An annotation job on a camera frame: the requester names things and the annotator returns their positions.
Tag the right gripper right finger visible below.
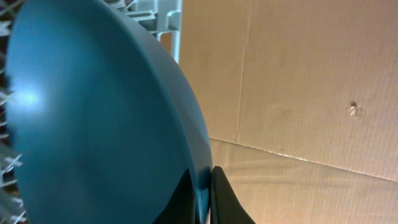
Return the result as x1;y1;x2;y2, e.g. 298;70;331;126
210;166;255;224

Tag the dark blue plate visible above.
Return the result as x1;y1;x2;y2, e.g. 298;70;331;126
4;0;214;224

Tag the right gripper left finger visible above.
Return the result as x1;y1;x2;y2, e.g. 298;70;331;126
153;169;196;224

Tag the brown cardboard backdrop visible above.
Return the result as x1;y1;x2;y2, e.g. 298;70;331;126
180;0;397;223

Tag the grey dishwasher rack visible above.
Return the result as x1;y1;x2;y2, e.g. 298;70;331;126
0;0;183;224

